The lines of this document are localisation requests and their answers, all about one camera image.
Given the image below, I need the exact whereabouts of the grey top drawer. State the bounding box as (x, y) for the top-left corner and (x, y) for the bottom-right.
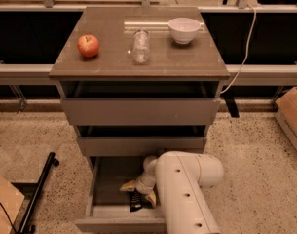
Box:
(59, 81), (221, 127)

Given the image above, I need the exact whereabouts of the clear plastic bottle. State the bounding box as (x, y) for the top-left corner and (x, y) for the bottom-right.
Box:
(132, 29), (150, 63)

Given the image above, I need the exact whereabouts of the black bracket under rail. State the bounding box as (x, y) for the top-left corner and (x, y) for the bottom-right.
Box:
(222, 89), (240, 118)

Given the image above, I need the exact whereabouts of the grey middle drawer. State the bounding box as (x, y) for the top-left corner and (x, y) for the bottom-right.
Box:
(77, 126), (206, 157)

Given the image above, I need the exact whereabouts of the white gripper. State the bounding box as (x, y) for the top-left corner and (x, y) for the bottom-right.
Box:
(120, 173), (157, 208)

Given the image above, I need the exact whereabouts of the grey drawer cabinet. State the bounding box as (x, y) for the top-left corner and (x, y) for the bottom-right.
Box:
(49, 7), (229, 164)

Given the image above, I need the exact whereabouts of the white cable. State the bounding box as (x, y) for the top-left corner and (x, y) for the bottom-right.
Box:
(219, 4), (257, 95)

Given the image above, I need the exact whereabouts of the red apple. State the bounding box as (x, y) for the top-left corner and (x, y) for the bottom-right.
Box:
(77, 35), (99, 58)

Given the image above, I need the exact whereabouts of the black metal pole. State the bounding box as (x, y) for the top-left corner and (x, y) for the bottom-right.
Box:
(18, 152), (59, 234)

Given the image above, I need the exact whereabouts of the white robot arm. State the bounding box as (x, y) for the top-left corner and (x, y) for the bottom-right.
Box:
(120, 151), (224, 234)

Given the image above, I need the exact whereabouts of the grey drawer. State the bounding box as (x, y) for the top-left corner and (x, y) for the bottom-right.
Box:
(77, 126), (206, 157)
(76, 157), (168, 234)
(59, 81), (221, 127)

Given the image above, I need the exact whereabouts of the cardboard box right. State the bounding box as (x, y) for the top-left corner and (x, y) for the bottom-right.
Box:
(276, 87), (297, 150)

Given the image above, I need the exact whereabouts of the cardboard box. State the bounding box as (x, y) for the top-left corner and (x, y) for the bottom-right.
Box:
(276, 87), (297, 150)
(0, 174), (24, 234)

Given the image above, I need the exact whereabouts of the grey bottom drawer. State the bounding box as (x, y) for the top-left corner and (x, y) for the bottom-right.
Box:
(76, 157), (168, 234)

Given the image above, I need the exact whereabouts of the cardboard box left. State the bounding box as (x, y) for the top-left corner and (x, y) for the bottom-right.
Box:
(0, 174), (24, 234)

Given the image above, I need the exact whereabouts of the white bowl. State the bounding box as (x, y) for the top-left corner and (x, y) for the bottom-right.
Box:
(168, 18), (201, 44)

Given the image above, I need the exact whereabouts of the thin black cable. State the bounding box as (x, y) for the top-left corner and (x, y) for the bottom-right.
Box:
(0, 192), (18, 234)

